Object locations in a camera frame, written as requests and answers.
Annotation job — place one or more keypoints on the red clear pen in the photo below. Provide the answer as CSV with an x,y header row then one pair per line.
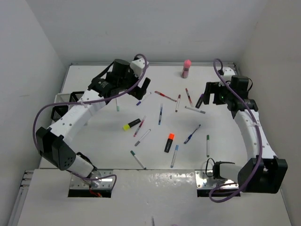
x,y
189,98

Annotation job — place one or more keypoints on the pink glitter bottle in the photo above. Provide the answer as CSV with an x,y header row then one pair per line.
x,y
186,67

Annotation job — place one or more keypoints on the blue clear pen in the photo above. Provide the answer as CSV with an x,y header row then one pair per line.
x,y
160,114

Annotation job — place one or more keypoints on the orange cap black highlighter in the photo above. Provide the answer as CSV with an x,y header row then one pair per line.
x,y
169,143

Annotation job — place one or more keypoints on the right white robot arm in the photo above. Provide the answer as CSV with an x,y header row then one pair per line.
x,y
264,171

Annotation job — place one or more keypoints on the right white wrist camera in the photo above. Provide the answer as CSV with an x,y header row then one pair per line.
x,y
228,73

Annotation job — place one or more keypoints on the green cap white marker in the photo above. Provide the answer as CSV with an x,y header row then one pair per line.
x,y
208,146

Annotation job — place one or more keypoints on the yellow cap black highlighter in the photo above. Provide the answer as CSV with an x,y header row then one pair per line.
x,y
131,124

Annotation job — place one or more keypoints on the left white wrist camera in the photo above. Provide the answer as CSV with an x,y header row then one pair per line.
x,y
137,66

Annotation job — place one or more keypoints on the teal cap white marker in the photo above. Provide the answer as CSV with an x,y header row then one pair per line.
x,y
136,158

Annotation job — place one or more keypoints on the purple cap white marker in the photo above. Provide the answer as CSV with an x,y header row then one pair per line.
x,y
144,98

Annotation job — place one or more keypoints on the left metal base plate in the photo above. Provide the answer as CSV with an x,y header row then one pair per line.
x,y
106,183

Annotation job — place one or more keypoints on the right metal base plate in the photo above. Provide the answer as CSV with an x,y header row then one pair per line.
x,y
205,182

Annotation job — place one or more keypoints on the crimson clear pen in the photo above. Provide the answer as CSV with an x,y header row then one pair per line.
x,y
140,125

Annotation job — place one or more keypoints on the grey tip white marker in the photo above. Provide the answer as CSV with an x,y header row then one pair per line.
x,y
142,137

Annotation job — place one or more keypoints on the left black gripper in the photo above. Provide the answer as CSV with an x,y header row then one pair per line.
x,y
137,92

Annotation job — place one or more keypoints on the mint cap white marker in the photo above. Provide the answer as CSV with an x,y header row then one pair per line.
x,y
117,105

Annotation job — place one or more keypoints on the grey cap white marker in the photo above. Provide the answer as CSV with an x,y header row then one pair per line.
x,y
195,109

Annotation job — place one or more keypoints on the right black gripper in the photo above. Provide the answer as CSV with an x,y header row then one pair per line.
x,y
209,89

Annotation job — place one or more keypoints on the light blue cap marker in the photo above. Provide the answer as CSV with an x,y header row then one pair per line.
x,y
174,156

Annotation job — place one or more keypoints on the black and white pen organizer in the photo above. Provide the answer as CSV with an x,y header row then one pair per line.
x,y
59,111

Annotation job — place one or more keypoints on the dark red cap marker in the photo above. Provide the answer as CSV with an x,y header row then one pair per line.
x,y
177,103

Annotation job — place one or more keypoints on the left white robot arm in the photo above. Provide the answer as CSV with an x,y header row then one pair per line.
x,y
53,143

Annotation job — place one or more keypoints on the metal base plate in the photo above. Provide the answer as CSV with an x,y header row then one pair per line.
x,y
205,182
106,183

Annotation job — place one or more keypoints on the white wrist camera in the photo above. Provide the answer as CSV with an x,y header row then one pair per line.
x,y
137,66
228,73

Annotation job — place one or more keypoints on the dark blue pen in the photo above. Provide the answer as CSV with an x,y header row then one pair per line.
x,y
190,136

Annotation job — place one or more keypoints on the red gel pen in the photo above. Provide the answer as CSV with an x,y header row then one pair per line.
x,y
163,95

